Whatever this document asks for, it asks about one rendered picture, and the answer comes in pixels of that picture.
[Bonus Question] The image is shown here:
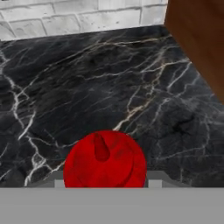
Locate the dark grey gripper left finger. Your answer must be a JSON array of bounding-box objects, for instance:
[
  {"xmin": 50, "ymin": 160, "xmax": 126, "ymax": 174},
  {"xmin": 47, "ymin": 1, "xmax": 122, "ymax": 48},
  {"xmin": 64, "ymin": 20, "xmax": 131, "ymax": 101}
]
[{"xmin": 29, "ymin": 170, "xmax": 67, "ymax": 189}]

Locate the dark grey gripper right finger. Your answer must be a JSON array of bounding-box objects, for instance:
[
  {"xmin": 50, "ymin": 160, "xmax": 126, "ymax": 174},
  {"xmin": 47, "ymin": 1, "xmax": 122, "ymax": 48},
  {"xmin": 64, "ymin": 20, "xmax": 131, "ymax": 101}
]
[{"xmin": 144, "ymin": 170, "xmax": 191, "ymax": 189}]

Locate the red ketchup bottle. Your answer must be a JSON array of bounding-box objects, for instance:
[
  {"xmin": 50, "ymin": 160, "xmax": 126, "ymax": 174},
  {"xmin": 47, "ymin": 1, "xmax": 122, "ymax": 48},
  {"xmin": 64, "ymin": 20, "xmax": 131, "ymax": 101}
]
[{"xmin": 62, "ymin": 129, "xmax": 147, "ymax": 189}]

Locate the brown wooden cabinet side panel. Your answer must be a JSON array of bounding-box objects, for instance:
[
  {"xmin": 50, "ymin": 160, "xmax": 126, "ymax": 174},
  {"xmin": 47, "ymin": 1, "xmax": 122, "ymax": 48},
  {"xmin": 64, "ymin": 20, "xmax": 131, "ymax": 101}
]
[{"xmin": 164, "ymin": 0, "xmax": 224, "ymax": 105}]

